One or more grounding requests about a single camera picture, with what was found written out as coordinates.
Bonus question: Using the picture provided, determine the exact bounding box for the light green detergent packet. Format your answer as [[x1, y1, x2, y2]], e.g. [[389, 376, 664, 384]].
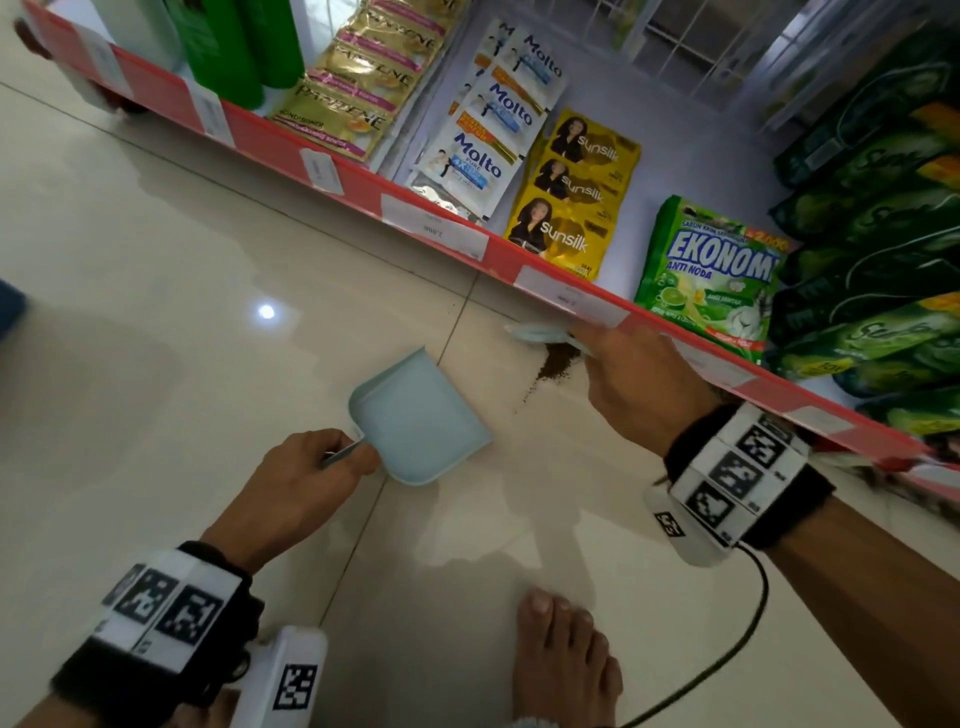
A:
[[633, 195, 798, 366]]

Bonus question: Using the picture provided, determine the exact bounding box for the person's left forearm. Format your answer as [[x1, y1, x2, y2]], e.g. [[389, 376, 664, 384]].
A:
[[15, 688, 241, 728]]

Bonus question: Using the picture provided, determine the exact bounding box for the person's right forearm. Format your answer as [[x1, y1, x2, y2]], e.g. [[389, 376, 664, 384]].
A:
[[763, 495, 960, 728]]

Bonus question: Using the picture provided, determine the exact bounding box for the stack of dark green packets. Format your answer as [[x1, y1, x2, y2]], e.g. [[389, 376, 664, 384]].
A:
[[763, 21, 960, 438]]

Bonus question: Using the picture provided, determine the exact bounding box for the red-edged white shelf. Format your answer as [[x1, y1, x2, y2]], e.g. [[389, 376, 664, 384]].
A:
[[21, 0, 960, 505]]

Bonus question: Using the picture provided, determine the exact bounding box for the pale green bottle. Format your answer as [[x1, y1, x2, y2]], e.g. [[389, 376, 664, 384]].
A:
[[90, 0, 186, 73]]

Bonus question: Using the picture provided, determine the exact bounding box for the black wristband with marker tags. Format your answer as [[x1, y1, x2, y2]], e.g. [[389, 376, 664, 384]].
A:
[[50, 540, 266, 728], [663, 402, 837, 553]]

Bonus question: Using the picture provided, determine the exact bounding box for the person's bare foot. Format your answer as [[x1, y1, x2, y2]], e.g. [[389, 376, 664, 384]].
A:
[[512, 588, 624, 728]]

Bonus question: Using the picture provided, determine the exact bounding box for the stack of white sachets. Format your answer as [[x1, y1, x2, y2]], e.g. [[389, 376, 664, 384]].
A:
[[405, 18, 569, 226]]

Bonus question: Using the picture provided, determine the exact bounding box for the person's right hand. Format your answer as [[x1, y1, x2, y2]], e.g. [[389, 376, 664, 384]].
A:
[[570, 322, 723, 459]]

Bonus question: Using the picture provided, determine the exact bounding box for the person's left hand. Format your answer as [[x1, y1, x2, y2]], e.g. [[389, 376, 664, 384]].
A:
[[201, 427, 381, 576]]

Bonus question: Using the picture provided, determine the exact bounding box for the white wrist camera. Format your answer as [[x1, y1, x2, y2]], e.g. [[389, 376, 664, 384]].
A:
[[228, 625, 330, 728], [642, 480, 733, 570]]

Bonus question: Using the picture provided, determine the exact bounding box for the stack of gold sachets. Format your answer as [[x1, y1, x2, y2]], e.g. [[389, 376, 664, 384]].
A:
[[268, 0, 470, 163]]

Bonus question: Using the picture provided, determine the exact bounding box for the black cable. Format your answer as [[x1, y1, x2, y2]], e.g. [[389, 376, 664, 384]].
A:
[[621, 543, 772, 728]]

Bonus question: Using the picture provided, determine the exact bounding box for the row of white price labels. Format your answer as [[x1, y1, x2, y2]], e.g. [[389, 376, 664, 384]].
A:
[[71, 22, 858, 438]]

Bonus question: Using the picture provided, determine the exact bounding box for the white wire rack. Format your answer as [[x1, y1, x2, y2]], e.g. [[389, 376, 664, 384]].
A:
[[525, 0, 960, 132]]

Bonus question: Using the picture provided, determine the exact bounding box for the light blue dustpan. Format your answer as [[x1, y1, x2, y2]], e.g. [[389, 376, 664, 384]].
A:
[[322, 346, 494, 487]]

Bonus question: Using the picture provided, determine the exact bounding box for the light blue hand brush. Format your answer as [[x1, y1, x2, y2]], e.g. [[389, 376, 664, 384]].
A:
[[503, 322, 594, 358]]

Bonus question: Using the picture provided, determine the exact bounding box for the blue object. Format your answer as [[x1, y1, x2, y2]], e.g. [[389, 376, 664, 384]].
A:
[[0, 278, 29, 340]]

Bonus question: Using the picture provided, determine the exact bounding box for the brown dirt pile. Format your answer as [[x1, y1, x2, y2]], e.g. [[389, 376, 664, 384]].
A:
[[516, 342, 583, 408]]

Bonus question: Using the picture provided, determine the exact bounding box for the stack of yellow sachets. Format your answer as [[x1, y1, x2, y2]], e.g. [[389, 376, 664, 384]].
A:
[[503, 108, 643, 283]]

